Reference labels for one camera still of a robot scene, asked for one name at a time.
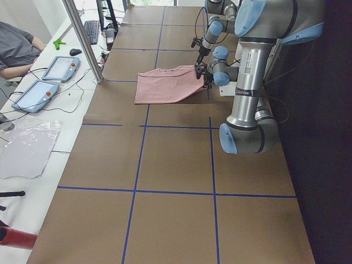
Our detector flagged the teach pendant near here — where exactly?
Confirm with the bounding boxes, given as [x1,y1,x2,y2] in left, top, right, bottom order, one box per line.
[11,80,59,113]

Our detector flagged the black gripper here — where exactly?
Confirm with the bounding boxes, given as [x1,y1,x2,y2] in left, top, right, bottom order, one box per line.
[203,72,213,89]
[196,45,211,65]

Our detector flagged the green plastic tool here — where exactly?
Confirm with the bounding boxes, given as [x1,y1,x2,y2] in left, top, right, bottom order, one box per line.
[53,38,66,50]

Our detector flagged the black power adapter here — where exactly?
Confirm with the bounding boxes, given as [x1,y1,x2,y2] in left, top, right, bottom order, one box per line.
[105,28,115,51]

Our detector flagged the aluminium frame post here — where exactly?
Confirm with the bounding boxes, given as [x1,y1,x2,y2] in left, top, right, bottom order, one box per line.
[62,0,103,84]

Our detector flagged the red cylinder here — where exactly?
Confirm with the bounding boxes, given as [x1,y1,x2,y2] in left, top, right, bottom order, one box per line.
[1,226,37,250]

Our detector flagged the teach pendant far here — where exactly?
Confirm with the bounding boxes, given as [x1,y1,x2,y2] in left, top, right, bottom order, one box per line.
[42,56,80,82]

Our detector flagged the clear plastic bag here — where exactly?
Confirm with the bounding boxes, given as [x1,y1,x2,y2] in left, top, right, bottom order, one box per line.
[1,119,61,179]

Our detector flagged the black tripod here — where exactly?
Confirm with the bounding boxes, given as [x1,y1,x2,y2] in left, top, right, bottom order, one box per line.
[0,191,26,211]

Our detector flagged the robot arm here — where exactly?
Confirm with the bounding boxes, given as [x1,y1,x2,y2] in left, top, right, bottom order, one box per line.
[191,0,242,65]
[201,1,326,154]

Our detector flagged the teach pendant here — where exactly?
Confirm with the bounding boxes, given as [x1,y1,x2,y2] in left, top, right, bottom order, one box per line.
[42,56,80,82]
[11,80,59,113]

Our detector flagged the black keyboard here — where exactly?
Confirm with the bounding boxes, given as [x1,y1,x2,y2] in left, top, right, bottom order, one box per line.
[84,20,100,45]

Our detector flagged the seated person grey shirt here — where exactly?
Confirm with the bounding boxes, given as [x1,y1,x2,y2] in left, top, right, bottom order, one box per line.
[1,22,46,79]

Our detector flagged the pink Snoopy t-shirt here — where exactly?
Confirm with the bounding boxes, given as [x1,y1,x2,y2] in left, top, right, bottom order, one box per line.
[134,65,204,104]

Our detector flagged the black computer mouse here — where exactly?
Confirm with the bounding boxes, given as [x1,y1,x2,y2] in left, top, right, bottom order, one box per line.
[69,48,82,56]

